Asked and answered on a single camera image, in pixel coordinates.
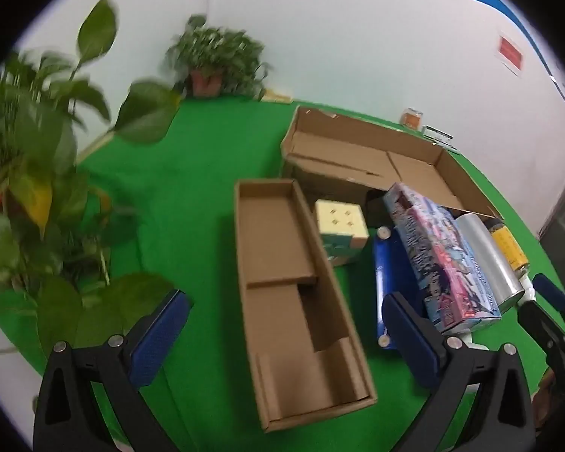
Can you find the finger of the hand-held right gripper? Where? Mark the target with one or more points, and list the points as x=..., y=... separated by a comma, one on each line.
x=552, y=293
x=541, y=325

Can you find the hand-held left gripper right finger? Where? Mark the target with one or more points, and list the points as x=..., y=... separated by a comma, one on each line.
x=414, y=339

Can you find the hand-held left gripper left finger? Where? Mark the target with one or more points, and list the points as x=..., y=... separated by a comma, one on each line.
x=162, y=334

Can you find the yellow can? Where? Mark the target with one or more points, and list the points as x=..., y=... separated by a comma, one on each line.
x=508, y=245

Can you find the silver can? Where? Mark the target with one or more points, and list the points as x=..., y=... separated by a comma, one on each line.
x=489, y=259

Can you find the cartoon printed box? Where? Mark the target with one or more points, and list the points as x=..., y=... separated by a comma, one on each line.
x=433, y=249

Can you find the pastel puzzle cube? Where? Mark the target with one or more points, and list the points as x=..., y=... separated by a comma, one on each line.
x=339, y=226

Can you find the narrow cardboard box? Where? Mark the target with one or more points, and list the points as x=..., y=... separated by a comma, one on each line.
x=273, y=240

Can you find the large cardboard box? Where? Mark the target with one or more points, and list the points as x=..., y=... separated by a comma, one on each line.
x=339, y=150

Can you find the blue and white tube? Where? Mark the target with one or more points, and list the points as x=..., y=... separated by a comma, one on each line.
x=395, y=268

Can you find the green table cloth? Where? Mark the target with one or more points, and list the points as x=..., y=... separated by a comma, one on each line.
x=193, y=150

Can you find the green and white box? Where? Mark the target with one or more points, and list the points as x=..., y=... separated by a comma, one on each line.
x=440, y=135

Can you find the small orange box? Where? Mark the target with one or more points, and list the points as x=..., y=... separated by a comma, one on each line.
x=412, y=118

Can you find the large leafy plant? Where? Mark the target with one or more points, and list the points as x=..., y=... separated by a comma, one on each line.
x=42, y=117

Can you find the yellow packet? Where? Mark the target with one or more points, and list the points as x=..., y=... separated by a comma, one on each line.
x=278, y=95

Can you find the potted green plant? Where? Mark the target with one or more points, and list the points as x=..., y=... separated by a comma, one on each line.
x=212, y=52

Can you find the red wall sign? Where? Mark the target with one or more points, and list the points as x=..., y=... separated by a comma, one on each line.
x=511, y=52

